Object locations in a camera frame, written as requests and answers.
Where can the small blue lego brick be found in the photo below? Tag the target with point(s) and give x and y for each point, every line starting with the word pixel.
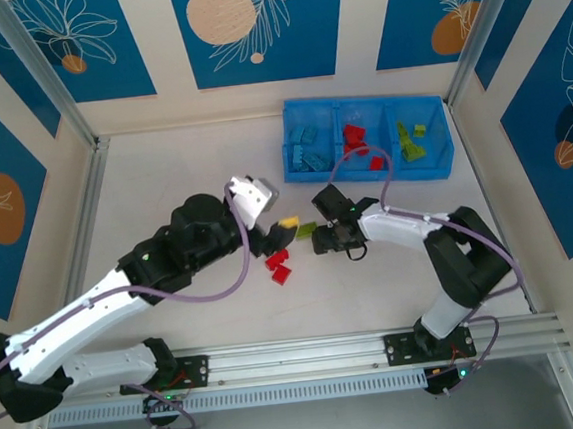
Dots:
pixel 295 157

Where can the red lego brick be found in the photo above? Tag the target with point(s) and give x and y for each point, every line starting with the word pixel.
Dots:
pixel 376 162
pixel 282 274
pixel 277 259
pixel 354 135

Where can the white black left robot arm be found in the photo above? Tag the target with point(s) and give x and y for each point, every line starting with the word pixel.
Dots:
pixel 74 313

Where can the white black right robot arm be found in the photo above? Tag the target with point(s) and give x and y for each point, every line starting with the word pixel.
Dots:
pixel 398 225

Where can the blue three-compartment bin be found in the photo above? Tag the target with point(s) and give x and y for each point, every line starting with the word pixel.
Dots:
pixel 307 112

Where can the small lime green lego brick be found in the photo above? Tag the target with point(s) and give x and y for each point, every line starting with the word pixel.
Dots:
pixel 419 130

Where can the black controller box green light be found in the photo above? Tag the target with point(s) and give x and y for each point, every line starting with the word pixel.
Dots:
pixel 446 378
pixel 160 403

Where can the horizontal aluminium base rail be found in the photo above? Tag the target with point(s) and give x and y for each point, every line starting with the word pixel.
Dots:
pixel 304 356

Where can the aluminium side rail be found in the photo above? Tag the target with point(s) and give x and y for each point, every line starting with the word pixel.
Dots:
pixel 482 185
pixel 89 201

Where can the aluminium frame post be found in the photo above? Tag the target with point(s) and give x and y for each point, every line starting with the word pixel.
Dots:
pixel 479 32
pixel 45 75

